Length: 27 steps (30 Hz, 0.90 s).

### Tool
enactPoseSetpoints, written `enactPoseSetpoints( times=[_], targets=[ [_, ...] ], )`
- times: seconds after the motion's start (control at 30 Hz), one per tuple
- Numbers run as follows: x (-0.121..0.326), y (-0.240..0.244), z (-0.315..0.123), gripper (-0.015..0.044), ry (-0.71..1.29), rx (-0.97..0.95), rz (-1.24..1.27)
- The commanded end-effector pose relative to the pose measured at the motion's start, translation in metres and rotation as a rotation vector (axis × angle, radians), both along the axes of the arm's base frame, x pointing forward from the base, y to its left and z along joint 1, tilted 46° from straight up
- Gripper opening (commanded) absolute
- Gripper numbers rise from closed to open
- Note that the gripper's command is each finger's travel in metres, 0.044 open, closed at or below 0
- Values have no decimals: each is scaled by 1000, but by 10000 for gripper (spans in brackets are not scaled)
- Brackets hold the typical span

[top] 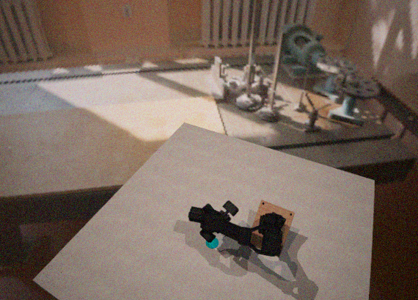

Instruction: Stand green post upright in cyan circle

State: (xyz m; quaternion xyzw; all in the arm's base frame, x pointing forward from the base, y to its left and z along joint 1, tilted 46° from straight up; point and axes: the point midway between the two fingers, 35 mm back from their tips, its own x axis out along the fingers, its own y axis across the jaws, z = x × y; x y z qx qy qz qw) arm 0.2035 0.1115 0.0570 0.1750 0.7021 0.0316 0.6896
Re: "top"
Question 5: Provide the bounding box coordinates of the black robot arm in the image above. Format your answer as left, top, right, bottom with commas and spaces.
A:
188, 203, 286, 257

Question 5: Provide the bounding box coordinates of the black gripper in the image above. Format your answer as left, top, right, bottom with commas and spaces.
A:
199, 200, 239, 243

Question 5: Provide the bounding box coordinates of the teal circle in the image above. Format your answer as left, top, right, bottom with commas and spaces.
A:
206, 238, 219, 249

